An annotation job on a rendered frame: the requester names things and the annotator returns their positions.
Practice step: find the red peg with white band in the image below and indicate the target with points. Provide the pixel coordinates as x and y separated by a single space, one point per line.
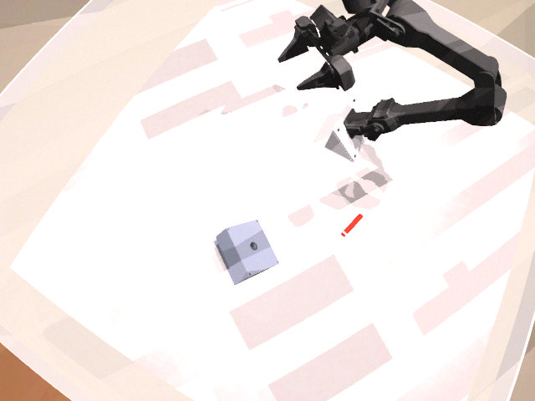
352 224

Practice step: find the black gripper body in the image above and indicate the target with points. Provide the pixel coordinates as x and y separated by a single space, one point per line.
342 69

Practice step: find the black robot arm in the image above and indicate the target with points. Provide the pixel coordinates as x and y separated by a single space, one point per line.
410 26

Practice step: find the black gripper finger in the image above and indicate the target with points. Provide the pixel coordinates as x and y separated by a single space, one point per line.
297 46
322 79

